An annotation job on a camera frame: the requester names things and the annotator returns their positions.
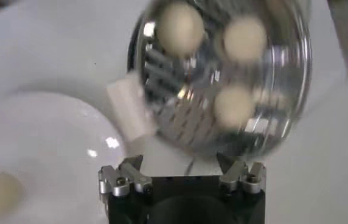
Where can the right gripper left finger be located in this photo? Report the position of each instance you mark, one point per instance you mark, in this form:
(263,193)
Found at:
(134,178)

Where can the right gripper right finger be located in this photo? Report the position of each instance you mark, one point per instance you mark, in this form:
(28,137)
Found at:
(233,175)

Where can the perforated steel steamer basket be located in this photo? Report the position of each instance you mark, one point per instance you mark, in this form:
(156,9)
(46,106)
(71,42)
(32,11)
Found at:
(283,91)

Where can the white round plate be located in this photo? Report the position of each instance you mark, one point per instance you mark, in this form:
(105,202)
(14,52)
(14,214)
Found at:
(46,137)

